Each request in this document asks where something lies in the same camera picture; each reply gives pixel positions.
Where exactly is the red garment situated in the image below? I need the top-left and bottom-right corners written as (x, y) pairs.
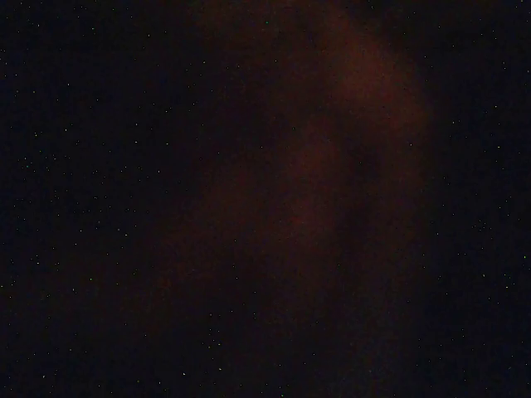
top-left (157, 0), bottom-right (432, 398)

